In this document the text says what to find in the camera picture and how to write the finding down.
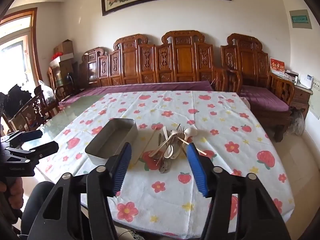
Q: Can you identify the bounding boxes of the white wall calendar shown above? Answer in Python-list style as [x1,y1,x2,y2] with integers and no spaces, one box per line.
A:
[309,77,320,120]

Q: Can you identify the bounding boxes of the cream plastic spoon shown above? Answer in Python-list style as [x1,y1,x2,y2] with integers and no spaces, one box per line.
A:
[163,126,173,159]

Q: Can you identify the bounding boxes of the light bamboo chopstick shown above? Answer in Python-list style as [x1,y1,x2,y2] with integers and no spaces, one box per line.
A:
[134,128,157,165]

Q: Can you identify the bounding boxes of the grey metal utensil tray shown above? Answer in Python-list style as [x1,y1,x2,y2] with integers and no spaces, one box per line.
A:
[85,118,138,166]

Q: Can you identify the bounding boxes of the stainless steel spoon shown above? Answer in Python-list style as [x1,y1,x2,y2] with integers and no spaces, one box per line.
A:
[159,143,174,173]

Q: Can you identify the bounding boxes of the grey wall electrical panel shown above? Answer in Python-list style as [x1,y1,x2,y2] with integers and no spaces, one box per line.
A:
[289,9,312,29]

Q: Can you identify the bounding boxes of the stacked cardboard boxes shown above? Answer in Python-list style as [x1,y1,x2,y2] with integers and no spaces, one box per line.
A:
[47,40,74,89]

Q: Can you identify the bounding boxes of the carved wooden long sofa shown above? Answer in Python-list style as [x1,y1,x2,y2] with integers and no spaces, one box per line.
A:
[76,30,242,93]

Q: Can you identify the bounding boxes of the purple armchair cushion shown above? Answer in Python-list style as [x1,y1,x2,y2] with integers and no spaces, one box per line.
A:
[240,85,289,112]

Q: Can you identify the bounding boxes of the carved wooden armchair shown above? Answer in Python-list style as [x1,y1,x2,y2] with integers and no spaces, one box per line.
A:
[220,33,295,142]

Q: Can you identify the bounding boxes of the red greeting card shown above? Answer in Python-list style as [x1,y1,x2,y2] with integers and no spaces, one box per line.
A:
[270,58,285,75]

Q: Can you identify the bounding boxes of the stainless steel fork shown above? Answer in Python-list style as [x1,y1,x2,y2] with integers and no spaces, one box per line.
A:
[165,124,181,150]

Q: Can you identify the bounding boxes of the wooden side table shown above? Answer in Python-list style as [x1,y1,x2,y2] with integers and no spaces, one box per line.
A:
[290,85,313,119]

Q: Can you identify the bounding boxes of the wooden framed window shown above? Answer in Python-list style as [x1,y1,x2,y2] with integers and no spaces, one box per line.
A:
[1,8,42,94]

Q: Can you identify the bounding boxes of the person's left hand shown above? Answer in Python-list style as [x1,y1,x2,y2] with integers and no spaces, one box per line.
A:
[8,178,24,209]

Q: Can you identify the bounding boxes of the dark wooden side chair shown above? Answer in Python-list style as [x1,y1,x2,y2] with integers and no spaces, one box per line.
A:
[1,84,60,132]

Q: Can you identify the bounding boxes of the cream plastic fork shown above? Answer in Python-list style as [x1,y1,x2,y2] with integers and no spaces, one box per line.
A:
[149,130,183,157]

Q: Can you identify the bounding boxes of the strawberry flower tablecloth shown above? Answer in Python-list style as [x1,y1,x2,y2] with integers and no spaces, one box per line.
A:
[38,91,295,239]

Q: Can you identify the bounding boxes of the white plastic soup spoon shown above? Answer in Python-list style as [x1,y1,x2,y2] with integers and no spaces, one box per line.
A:
[170,126,198,159]

